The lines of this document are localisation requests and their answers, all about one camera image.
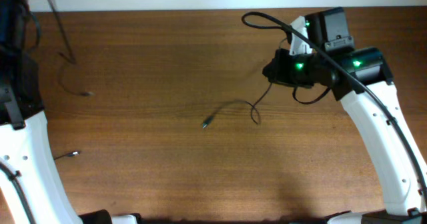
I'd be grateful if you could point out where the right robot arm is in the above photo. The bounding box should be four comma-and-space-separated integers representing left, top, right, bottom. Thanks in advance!
263, 7, 426, 223

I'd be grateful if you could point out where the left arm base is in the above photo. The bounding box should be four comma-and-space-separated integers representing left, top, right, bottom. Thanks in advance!
79, 209, 143, 224

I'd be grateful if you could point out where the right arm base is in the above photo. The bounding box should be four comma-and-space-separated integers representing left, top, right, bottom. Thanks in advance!
326, 209, 426, 224

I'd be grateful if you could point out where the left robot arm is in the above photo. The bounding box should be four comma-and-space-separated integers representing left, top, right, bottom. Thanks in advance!
1, 0, 82, 223

